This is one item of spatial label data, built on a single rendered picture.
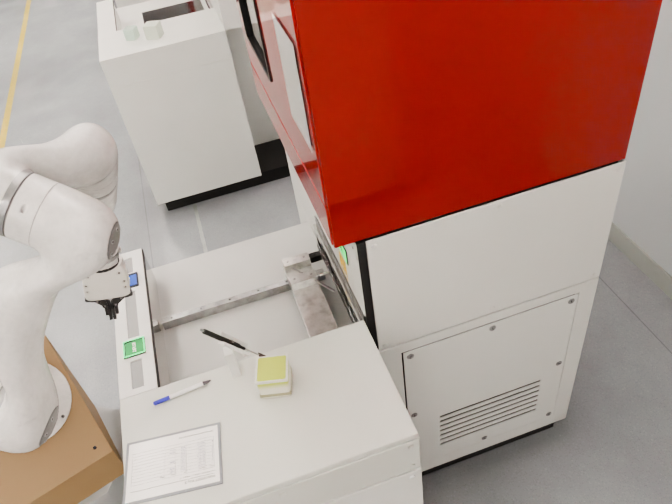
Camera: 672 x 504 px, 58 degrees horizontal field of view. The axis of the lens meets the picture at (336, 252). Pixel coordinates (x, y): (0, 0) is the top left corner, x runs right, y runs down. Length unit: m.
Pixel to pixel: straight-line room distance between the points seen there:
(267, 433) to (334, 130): 0.67
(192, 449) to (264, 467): 0.17
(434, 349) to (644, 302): 1.45
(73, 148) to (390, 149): 0.60
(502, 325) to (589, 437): 0.84
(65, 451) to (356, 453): 0.66
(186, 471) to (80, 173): 0.69
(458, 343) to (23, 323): 1.16
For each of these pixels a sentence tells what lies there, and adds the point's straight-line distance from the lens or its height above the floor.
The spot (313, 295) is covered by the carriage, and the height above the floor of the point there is 0.88.
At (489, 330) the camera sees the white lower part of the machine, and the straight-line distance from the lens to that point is 1.81.
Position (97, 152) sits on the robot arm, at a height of 1.66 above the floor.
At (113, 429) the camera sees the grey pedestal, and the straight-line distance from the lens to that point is 1.73.
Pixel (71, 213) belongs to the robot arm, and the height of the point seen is 1.65.
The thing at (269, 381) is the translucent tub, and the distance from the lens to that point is 1.39.
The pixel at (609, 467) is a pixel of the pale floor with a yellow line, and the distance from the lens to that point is 2.50.
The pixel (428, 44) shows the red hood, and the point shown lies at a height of 1.64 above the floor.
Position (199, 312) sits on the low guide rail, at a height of 0.85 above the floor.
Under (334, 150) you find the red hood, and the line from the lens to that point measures 1.21.
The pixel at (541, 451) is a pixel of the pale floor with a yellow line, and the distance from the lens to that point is 2.48.
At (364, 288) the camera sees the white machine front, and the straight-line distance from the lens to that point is 1.47.
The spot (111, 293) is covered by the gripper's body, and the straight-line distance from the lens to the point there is 1.51.
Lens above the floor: 2.14
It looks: 42 degrees down
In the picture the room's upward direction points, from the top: 10 degrees counter-clockwise
